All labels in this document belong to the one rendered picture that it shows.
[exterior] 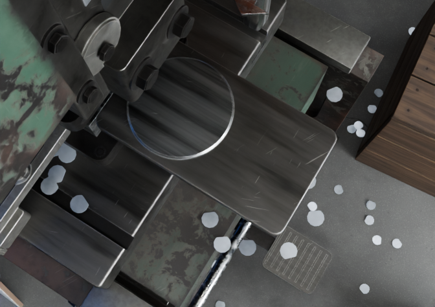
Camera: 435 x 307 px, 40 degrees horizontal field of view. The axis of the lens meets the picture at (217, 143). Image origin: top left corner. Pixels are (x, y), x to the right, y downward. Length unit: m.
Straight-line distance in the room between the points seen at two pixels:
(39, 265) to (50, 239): 0.10
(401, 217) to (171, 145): 0.93
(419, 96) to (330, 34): 0.37
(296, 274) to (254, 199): 0.63
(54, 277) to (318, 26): 0.51
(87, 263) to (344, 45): 0.47
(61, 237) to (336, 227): 0.85
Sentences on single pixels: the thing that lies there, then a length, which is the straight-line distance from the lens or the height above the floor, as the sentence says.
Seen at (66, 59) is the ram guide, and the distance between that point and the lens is 0.40.
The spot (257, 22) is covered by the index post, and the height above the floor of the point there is 0.73.
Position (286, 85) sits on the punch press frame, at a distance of 0.86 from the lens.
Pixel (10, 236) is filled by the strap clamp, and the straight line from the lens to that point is 0.76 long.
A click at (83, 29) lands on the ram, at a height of 1.02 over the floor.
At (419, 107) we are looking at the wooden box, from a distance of 1.21.
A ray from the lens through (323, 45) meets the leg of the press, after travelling 0.89.
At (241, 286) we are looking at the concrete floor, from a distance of 1.45.
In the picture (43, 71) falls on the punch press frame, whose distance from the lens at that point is 0.36.
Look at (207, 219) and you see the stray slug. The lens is 0.81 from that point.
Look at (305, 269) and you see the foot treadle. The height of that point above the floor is 0.16.
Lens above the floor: 1.44
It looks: 75 degrees down
